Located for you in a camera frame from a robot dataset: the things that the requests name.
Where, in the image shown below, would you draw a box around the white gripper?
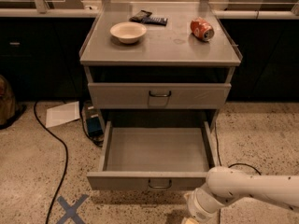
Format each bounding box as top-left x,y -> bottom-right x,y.
181,184 -> 224,224

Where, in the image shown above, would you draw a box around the grey drawer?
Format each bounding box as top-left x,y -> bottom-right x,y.
87,122 -> 219,191
88,83 -> 231,109

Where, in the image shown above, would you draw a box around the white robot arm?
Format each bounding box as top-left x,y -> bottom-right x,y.
181,166 -> 299,224

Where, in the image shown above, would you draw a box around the grey metal drawer cabinet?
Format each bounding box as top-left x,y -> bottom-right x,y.
80,2 -> 241,126

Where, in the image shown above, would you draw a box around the blue tape cross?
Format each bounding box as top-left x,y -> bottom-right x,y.
57,194 -> 88,224

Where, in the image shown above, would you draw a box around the white paper sheet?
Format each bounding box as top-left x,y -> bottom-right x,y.
46,101 -> 80,128

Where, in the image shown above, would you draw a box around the orange soda can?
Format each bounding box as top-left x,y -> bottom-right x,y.
190,17 -> 215,42

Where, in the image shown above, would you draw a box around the white ceramic bowl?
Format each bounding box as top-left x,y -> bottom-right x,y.
110,21 -> 147,44

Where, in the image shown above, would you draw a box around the blue snack packet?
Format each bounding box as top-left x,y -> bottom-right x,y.
142,17 -> 168,26

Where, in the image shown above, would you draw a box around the dark snack bag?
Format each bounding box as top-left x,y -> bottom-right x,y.
129,10 -> 151,23

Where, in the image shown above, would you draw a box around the brown bag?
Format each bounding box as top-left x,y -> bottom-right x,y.
0,75 -> 26,130

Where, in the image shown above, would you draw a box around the dark counter cabinets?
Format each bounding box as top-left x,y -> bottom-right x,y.
0,17 -> 93,101

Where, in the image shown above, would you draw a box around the black cable right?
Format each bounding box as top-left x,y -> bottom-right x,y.
213,121 -> 263,224

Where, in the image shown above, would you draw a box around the black cable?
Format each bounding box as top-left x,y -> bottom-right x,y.
213,121 -> 263,224
33,100 -> 69,224

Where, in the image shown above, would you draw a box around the black cable left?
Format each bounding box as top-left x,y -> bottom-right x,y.
33,100 -> 69,224

